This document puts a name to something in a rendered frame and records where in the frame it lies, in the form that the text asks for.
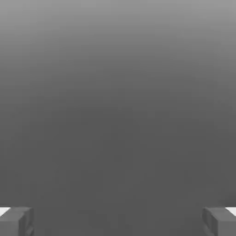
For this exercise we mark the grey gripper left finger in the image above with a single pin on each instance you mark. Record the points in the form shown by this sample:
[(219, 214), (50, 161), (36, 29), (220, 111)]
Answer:
[(14, 222)]

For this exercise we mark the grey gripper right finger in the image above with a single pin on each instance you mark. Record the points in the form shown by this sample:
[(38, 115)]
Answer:
[(221, 222)]

